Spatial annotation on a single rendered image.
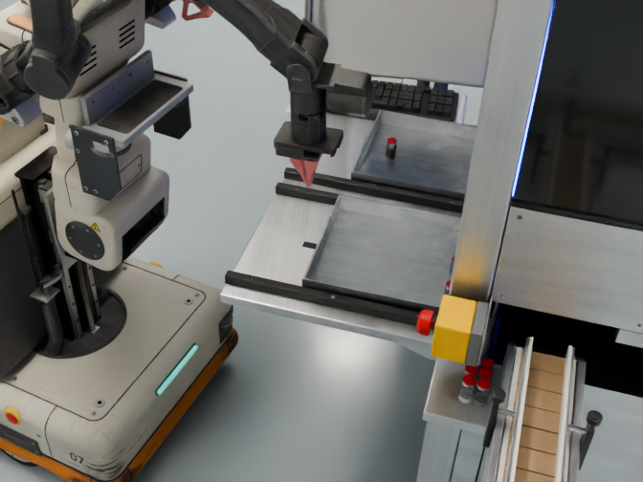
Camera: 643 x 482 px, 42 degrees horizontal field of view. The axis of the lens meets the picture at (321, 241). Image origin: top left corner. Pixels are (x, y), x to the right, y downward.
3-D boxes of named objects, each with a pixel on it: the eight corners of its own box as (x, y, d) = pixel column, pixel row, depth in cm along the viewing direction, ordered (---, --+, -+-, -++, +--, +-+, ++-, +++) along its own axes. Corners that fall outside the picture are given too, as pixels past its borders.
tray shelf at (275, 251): (526, 143, 193) (528, 137, 192) (484, 362, 141) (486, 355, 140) (326, 108, 202) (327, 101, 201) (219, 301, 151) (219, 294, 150)
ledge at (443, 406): (519, 380, 139) (521, 372, 137) (510, 441, 129) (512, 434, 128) (436, 361, 141) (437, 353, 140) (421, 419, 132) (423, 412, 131)
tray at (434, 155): (525, 148, 188) (528, 135, 186) (513, 217, 169) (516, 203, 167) (379, 122, 195) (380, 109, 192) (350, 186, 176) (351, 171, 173)
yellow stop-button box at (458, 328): (482, 335, 133) (489, 302, 128) (476, 367, 127) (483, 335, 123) (435, 324, 134) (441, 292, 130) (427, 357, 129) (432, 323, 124)
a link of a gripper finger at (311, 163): (317, 199, 139) (317, 151, 133) (276, 191, 141) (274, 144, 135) (327, 176, 144) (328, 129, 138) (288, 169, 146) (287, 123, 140)
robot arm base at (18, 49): (16, 45, 150) (-33, 75, 142) (39, 28, 145) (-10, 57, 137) (47, 86, 153) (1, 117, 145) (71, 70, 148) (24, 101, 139)
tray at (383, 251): (506, 240, 163) (509, 226, 161) (491, 333, 144) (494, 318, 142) (338, 208, 170) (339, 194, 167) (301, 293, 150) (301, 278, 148)
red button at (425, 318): (442, 325, 132) (445, 308, 129) (437, 343, 129) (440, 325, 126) (418, 320, 133) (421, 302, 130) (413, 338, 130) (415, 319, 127)
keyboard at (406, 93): (457, 96, 220) (459, 88, 218) (453, 123, 209) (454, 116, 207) (309, 76, 225) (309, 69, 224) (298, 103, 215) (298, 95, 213)
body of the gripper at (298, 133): (333, 161, 134) (334, 120, 129) (273, 150, 136) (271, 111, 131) (343, 139, 138) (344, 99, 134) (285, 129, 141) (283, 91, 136)
